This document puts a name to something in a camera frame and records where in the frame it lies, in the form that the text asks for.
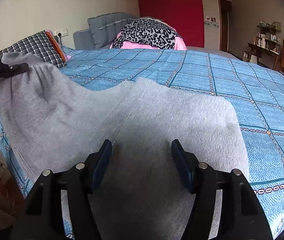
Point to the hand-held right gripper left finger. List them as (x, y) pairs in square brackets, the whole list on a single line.
[(99, 170)]

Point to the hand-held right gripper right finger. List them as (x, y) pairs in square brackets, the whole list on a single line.
[(183, 167)]

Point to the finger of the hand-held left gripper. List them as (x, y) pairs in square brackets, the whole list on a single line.
[(13, 69)]

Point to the grey pants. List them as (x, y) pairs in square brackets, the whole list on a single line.
[(142, 120)]

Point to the plaid pillow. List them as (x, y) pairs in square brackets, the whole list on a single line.
[(40, 47)]

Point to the orange pillow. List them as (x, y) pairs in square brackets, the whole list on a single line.
[(57, 45)]

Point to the blue checked bed sheet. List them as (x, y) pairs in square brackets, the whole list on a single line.
[(206, 80)]

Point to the grey padded headboard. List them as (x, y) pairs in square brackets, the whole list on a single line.
[(102, 30)]

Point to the pink blanket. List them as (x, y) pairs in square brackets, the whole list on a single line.
[(179, 43)]

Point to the leopard print blanket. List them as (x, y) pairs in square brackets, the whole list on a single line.
[(149, 33)]

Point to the wooden desk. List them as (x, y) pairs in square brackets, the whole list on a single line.
[(264, 51)]

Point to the white wardrobe door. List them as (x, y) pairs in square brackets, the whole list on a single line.
[(211, 22)]

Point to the brown wooden door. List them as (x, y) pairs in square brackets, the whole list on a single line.
[(225, 25)]

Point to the red wardrobe panel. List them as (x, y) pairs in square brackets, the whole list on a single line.
[(171, 17)]

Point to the small wooden desk shelf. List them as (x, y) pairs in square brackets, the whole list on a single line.
[(269, 33)]

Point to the white wall socket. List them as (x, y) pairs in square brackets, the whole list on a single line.
[(61, 32)]

